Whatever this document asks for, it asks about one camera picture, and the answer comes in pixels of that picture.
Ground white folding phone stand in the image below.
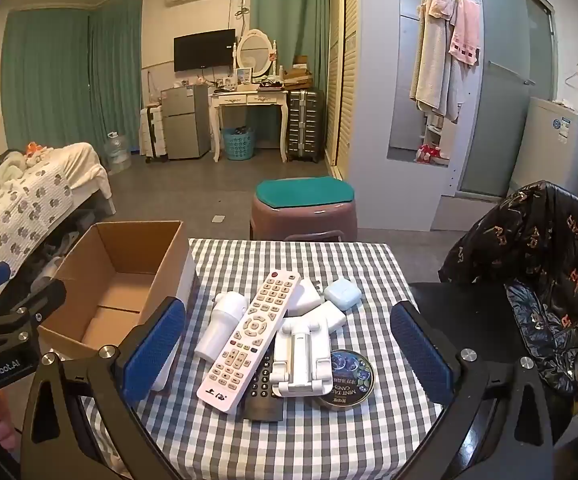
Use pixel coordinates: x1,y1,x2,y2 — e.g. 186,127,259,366
268,317,334,400

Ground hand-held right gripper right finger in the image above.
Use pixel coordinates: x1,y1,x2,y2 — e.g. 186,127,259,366
390,301,554,480

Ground pink hanging towel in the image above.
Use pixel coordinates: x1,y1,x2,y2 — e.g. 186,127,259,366
448,0,482,67

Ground blue plastic basket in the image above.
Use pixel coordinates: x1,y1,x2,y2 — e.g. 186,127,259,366
221,127,256,161

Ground round blue candy tin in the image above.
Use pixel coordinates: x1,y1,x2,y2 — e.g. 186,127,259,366
301,349,376,413

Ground white remote control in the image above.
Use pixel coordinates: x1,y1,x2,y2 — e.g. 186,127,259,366
196,271,303,415

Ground cream louvered door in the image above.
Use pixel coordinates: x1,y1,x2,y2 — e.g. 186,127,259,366
326,0,360,168

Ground black remote control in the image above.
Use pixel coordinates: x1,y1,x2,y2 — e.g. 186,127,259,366
241,355,288,423

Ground white charger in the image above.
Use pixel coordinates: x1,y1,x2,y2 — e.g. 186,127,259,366
284,302,347,333
286,280,325,318

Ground light pink cloth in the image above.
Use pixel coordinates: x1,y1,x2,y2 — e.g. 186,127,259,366
428,0,457,21

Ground white cup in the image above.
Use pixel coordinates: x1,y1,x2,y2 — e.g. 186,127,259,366
194,291,250,362

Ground frosted glass door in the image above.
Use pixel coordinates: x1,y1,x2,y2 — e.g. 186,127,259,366
456,0,554,196

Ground brown cardboard box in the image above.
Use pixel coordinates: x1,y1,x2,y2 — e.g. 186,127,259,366
36,220,198,362

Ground person's left hand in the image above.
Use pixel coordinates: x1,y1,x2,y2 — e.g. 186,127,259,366
0,392,21,456

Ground oval white mirror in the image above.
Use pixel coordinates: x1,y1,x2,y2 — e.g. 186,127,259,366
235,29,280,81

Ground tall wall mirror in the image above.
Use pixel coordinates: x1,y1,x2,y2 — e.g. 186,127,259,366
388,0,482,168

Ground black printed jacket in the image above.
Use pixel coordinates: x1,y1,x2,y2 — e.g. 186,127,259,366
439,180,578,431

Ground bed with cream sheet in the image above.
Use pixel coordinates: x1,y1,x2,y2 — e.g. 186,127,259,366
0,142,117,281

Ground white washing machine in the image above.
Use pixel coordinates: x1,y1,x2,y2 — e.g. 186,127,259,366
509,96,578,196

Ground pink plastic stool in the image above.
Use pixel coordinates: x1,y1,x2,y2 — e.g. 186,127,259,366
284,230,346,244
250,176,359,242

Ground green seat cushion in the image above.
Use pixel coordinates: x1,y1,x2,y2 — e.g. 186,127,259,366
255,176,355,209

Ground beige hanging towel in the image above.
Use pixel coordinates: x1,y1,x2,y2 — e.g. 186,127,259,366
409,0,462,121

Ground white dressing table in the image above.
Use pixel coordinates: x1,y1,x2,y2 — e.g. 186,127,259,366
210,87,290,163

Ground white suitcase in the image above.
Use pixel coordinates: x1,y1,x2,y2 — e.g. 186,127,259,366
139,105,167,163

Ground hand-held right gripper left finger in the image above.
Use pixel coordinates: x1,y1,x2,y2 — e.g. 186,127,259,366
20,296,188,480

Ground dark ribbed suitcase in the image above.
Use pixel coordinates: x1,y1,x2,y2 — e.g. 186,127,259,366
286,89,326,163

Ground grey checkered tablecloth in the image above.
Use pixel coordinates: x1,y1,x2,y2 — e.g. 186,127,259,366
82,238,444,480

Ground stacked cardboard boxes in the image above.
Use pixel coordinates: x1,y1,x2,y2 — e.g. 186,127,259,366
283,55,315,91

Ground clear water jug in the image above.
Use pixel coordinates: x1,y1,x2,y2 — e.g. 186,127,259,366
104,131,132,173

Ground pile of clothes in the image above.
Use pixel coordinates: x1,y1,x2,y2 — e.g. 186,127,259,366
19,220,90,281

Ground red white packets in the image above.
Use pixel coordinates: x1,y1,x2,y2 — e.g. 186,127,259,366
416,144,444,165

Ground white printed blanket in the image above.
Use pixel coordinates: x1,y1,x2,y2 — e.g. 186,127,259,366
0,162,75,261

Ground black television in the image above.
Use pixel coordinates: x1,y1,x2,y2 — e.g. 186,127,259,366
173,29,236,73

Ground light blue earbud case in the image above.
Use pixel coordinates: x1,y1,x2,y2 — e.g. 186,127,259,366
323,280,361,314

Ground small grey fridge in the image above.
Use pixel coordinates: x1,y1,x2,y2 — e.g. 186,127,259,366
160,85,213,161

